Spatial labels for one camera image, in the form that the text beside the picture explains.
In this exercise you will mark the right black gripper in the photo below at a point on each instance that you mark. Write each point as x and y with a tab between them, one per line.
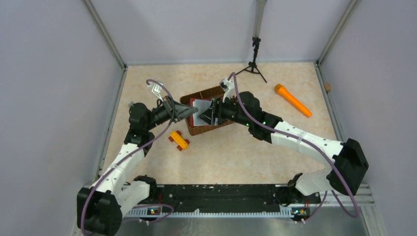
215	112

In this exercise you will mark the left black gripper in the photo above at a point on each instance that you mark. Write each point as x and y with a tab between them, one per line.
172	110

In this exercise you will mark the red leather card holder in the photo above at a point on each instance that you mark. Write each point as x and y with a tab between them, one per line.
202	105

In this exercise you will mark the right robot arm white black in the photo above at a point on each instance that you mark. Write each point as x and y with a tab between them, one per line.
345	162

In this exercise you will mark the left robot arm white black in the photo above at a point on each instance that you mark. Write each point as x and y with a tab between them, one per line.
102	206

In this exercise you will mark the orange toy car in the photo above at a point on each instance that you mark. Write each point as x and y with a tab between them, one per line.
182	144

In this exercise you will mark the black tripod stand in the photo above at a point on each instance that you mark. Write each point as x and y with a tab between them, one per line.
252	66

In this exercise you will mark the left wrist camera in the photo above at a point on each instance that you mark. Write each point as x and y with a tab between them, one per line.
156	88

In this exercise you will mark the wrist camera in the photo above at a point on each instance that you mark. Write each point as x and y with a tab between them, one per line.
156	88
228	87

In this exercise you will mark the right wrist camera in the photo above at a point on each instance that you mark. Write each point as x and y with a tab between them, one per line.
228	87

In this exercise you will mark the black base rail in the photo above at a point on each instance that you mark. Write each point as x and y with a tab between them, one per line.
227	200

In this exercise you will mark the small brown wall block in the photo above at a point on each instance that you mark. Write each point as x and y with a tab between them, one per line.
327	87

